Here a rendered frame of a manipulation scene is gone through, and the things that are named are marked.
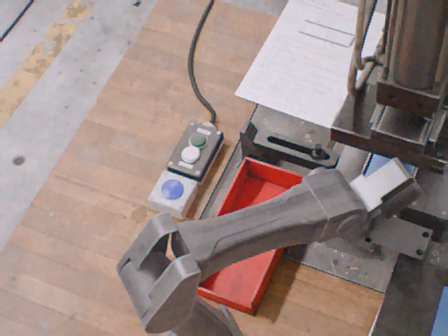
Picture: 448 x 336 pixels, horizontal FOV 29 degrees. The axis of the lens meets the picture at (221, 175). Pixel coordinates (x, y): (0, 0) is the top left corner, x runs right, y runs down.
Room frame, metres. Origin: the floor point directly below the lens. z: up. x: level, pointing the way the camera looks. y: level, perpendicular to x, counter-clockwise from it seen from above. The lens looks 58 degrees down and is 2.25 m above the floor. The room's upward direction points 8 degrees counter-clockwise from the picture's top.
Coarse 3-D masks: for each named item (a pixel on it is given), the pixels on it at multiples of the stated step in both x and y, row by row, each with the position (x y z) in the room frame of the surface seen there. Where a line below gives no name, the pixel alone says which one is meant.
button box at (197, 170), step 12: (204, 12) 1.23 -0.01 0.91; (192, 48) 1.14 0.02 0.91; (192, 60) 1.12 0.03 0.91; (192, 72) 1.08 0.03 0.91; (192, 84) 1.06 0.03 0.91; (192, 132) 0.93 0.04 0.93; (204, 132) 0.92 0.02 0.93; (216, 132) 0.92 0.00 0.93; (180, 144) 0.90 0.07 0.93; (216, 144) 0.90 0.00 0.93; (180, 156) 0.88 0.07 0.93; (204, 156) 0.87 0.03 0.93; (216, 156) 0.89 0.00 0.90; (168, 168) 0.86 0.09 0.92; (180, 168) 0.85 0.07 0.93; (192, 168) 0.85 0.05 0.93; (204, 168) 0.85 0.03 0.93
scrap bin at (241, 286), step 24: (240, 168) 0.82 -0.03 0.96; (264, 168) 0.82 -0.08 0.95; (240, 192) 0.80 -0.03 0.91; (264, 192) 0.79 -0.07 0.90; (216, 216) 0.73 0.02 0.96; (240, 264) 0.66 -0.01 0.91; (264, 264) 0.65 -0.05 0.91; (216, 288) 0.62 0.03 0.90; (240, 288) 0.62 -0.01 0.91; (264, 288) 0.60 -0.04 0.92
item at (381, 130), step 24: (360, 96) 0.80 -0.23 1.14; (336, 120) 0.76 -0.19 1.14; (360, 120) 0.76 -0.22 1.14; (384, 120) 0.72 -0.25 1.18; (408, 120) 0.72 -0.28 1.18; (432, 120) 0.71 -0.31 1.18; (360, 144) 0.73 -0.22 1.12; (384, 144) 0.71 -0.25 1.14; (408, 144) 0.68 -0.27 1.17; (432, 144) 0.69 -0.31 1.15; (432, 168) 0.67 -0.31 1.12
